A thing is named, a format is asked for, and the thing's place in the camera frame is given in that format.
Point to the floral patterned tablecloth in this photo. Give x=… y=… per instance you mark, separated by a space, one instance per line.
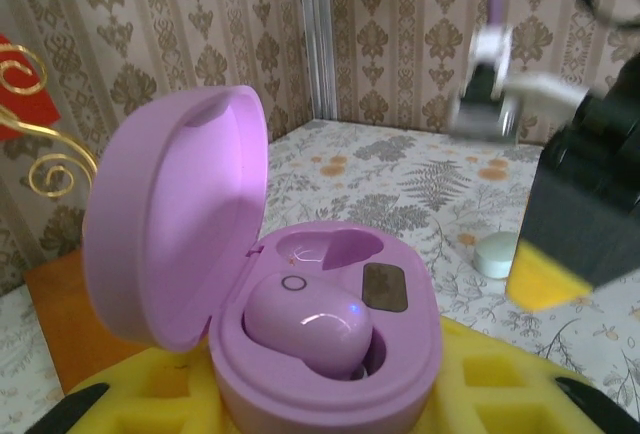
x=400 y=179

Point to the purple earbud charging case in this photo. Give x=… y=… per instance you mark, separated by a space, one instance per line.
x=175 y=204

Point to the white right camera mount bracket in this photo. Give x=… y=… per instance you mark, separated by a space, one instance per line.
x=545 y=86

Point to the aluminium frame post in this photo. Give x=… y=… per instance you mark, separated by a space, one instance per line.
x=317 y=29

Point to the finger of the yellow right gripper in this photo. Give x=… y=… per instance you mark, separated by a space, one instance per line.
x=575 y=234

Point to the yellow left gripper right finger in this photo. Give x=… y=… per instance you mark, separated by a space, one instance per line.
x=450 y=389

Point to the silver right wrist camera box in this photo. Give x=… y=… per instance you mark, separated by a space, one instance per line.
x=480 y=119

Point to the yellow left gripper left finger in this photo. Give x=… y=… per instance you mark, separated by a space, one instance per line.
x=175 y=374

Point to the red plastic wine glass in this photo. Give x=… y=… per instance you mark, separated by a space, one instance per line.
x=25 y=99

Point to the mint green earbud charging case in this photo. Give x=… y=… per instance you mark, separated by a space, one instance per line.
x=492 y=256

